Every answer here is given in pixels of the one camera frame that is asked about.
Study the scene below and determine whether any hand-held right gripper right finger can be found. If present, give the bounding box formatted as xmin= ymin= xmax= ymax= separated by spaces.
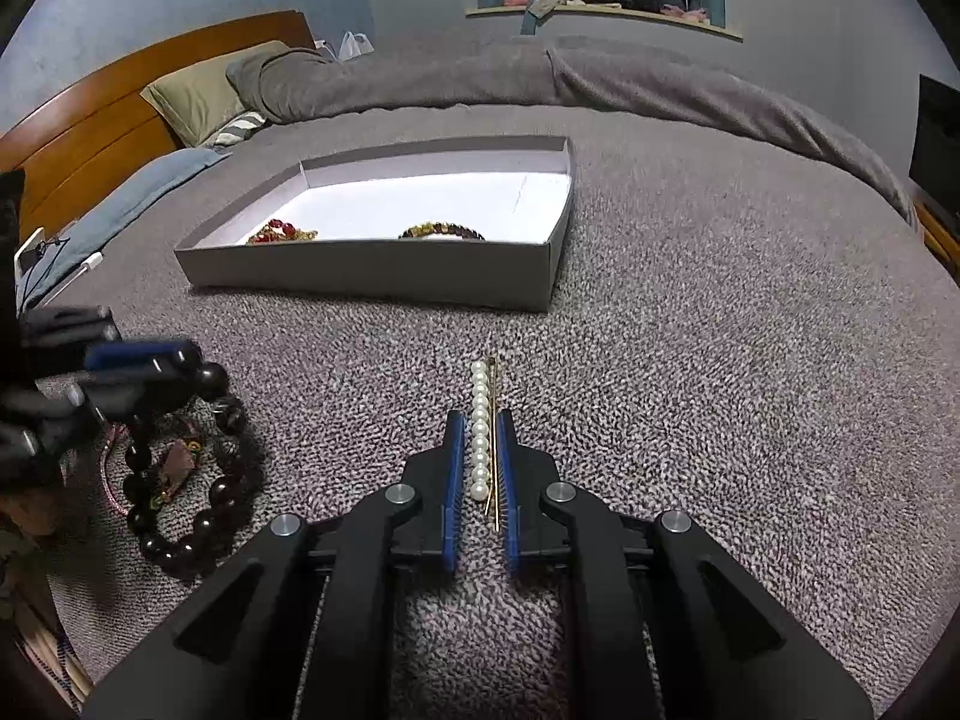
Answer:
xmin=495 ymin=410 xmax=877 ymax=720

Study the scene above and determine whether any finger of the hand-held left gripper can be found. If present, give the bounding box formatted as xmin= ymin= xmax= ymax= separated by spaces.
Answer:
xmin=75 ymin=340 xmax=205 ymax=421

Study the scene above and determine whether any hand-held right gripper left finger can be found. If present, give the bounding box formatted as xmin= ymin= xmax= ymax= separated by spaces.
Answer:
xmin=81 ymin=410 xmax=467 ymax=720

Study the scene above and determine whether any pearl hair pin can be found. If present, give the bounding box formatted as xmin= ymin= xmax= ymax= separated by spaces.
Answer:
xmin=469 ymin=355 xmax=502 ymax=533

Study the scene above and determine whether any dark wooden bead bracelet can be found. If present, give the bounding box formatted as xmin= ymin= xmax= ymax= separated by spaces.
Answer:
xmin=122 ymin=362 xmax=265 ymax=581

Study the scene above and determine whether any grey cardboard box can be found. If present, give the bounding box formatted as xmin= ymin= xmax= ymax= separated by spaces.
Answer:
xmin=174 ymin=136 xmax=576 ymax=314

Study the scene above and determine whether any small brown pendant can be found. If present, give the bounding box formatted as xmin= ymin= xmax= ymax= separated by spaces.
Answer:
xmin=146 ymin=441 xmax=203 ymax=503

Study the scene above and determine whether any blue blanket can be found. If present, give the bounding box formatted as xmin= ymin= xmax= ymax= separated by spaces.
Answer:
xmin=19 ymin=147 xmax=230 ymax=312

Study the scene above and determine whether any striped pillow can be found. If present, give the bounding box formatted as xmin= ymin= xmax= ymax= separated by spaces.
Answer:
xmin=204 ymin=110 xmax=269 ymax=148

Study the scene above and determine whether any wooden headboard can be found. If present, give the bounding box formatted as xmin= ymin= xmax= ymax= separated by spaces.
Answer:
xmin=0 ymin=10 xmax=316 ymax=241

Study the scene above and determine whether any olive pillow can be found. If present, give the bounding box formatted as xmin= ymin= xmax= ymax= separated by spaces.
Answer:
xmin=141 ymin=40 xmax=293 ymax=149

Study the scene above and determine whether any grey blanket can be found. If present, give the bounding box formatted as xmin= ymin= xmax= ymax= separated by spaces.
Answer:
xmin=225 ymin=34 xmax=920 ymax=230

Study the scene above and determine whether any wooden window sill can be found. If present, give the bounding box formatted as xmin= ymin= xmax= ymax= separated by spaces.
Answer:
xmin=464 ymin=1 xmax=744 ymax=42

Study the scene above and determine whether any black monitor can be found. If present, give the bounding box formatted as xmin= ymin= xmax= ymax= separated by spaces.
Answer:
xmin=909 ymin=75 xmax=960 ymax=209

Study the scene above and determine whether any thin pink cord bracelet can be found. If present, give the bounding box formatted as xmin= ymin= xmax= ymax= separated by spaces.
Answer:
xmin=100 ymin=424 xmax=136 ymax=518

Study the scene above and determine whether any red bead bracelet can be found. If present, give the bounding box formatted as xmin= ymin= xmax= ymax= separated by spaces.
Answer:
xmin=247 ymin=217 xmax=319 ymax=245

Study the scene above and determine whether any brown bead bracelet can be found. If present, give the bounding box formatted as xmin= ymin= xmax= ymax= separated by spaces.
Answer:
xmin=397 ymin=221 xmax=487 ymax=242

